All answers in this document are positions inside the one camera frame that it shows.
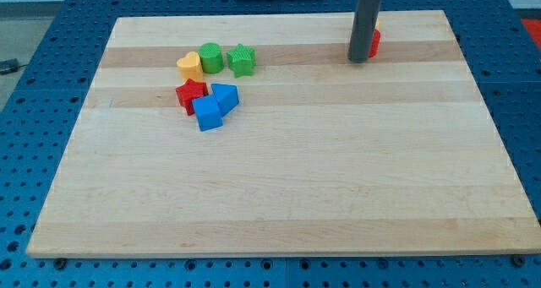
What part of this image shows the green star block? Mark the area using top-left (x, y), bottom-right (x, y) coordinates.
top-left (227, 44), bottom-right (256, 78)

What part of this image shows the red star block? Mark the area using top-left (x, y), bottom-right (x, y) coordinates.
top-left (175, 79), bottom-right (209, 116)

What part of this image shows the blue triangle block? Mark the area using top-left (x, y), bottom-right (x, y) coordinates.
top-left (210, 84), bottom-right (239, 117)

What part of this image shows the blue cube block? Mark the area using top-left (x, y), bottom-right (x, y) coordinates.
top-left (193, 95), bottom-right (223, 132)

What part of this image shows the green cylinder block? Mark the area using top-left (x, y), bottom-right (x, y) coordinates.
top-left (199, 42), bottom-right (224, 74)

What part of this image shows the yellow heart block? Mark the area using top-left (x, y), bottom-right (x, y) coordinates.
top-left (176, 52), bottom-right (204, 82)

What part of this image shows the wooden board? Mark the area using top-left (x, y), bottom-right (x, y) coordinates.
top-left (27, 10), bottom-right (540, 258)

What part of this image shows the red cylinder block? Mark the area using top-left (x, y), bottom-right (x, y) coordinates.
top-left (369, 29), bottom-right (381, 58)

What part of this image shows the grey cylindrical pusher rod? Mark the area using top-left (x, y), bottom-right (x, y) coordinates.
top-left (347, 0), bottom-right (382, 63)

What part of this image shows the black device on floor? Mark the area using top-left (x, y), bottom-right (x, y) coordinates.
top-left (0, 58), bottom-right (19, 75)

